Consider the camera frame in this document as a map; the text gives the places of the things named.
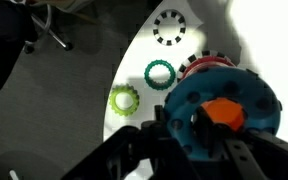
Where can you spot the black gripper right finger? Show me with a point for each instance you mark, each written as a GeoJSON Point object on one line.
{"type": "Point", "coordinates": [205, 126]}

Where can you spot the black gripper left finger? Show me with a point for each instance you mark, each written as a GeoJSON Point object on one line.
{"type": "Point", "coordinates": [159, 115]}

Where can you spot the orange rod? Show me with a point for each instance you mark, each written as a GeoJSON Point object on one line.
{"type": "Point", "coordinates": [225, 111]}

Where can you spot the office chair with chrome base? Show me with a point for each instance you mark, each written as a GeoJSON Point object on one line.
{"type": "Point", "coordinates": [55, 36]}

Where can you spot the black bulky object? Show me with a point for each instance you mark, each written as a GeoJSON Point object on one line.
{"type": "Point", "coordinates": [0, 50]}

